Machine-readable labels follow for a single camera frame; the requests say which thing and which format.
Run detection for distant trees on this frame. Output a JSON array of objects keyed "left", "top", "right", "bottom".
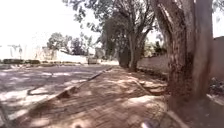
[{"left": 46, "top": 32, "right": 98, "bottom": 57}]

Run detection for vehicle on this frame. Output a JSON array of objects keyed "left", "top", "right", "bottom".
[{"left": 87, "top": 57, "right": 101, "bottom": 65}]

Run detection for large tree trunk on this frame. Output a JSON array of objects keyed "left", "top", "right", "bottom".
[{"left": 149, "top": 0, "right": 224, "bottom": 128}]

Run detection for low dark hedge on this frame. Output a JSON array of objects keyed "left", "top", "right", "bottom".
[{"left": 1, "top": 58, "right": 42, "bottom": 65}]

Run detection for red brick path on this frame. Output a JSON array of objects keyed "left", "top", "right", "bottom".
[{"left": 11, "top": 65, "right": 174, "bottom": 128}]

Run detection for concrete kerb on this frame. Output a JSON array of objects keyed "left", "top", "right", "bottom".
[{"left": 0, "top": 65, "right": 115, "bottom": 128}]

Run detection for robot's own part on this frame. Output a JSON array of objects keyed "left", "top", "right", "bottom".
[{"left": 72, "top": 122, "right": 84, "bottom": 128}]

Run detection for white wall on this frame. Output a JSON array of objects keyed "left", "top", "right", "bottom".
[{"left": 54, "top": 49, "right": 89, "bottom": 65}]

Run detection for brown boundary wall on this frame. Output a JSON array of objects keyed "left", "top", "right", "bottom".
[{"left": 137, "top": 35, "right": 224, "bottom": 81}]

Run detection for grey asphalt road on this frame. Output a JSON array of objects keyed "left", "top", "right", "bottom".
[{"left": 0, "top": 63, "right": 114, "bottom": 118}]

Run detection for leafy tree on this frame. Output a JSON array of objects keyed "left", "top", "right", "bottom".
[{"left": 63, "top": 0, "right": 161, "bottom": 73}]

